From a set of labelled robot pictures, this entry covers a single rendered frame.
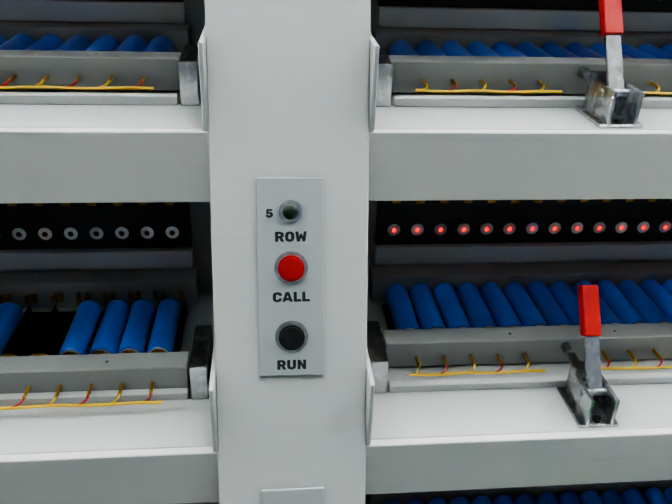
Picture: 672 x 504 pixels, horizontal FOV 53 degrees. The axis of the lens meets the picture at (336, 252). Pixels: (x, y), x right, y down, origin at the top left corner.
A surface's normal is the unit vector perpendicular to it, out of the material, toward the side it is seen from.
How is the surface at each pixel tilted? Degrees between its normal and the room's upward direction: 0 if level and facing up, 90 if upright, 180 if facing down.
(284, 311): 90
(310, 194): 90
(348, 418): 90
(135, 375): 109
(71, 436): 19
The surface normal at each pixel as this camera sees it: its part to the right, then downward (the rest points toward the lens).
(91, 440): 0.04, -0.88
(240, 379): 0.10, 0.18
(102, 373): 0.09, 0.48
